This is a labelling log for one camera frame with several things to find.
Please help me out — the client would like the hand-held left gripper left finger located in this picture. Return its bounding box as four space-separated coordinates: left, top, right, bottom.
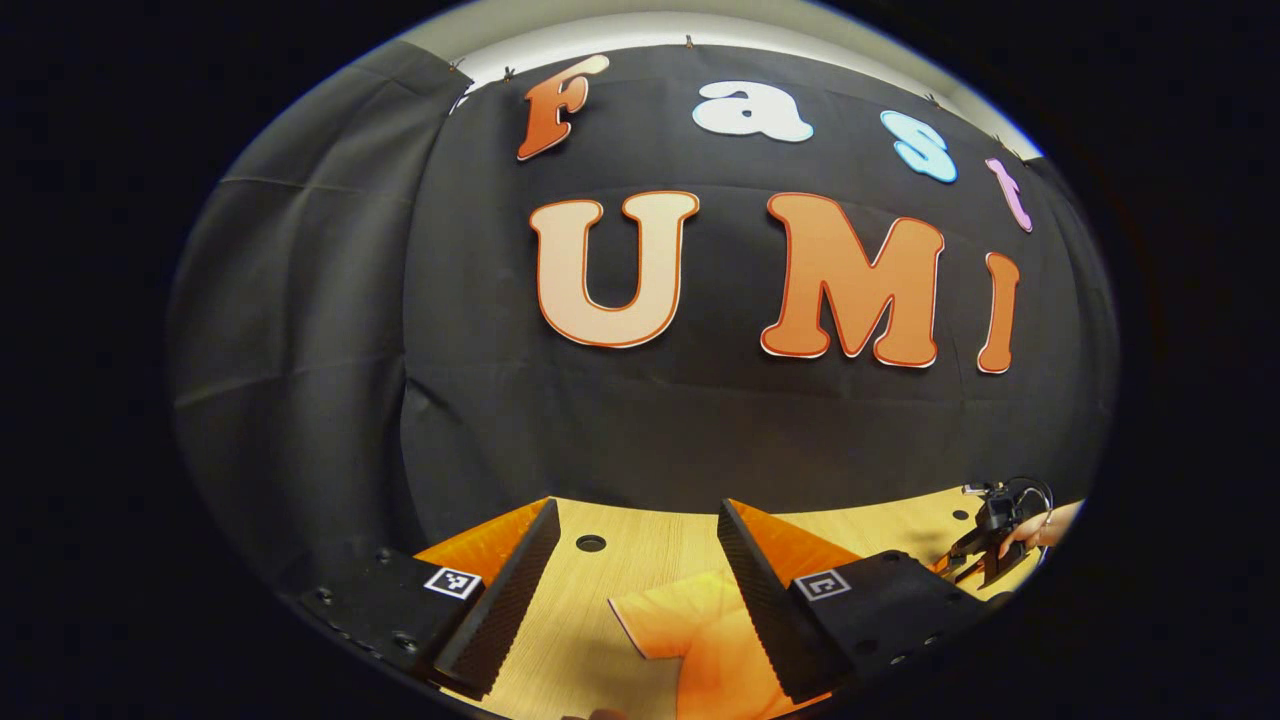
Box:
300 497 563 701

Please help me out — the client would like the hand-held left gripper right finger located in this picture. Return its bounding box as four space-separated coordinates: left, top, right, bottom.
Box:
718 498 1011 706

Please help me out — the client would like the orange T-shirt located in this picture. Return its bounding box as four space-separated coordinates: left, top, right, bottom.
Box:
608 570 831 720

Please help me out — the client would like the black backdrop cloth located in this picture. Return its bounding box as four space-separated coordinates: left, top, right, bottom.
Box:
165 40 1119 591

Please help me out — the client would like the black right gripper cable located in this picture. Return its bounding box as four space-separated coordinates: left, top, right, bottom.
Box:
1000 477 1057 521

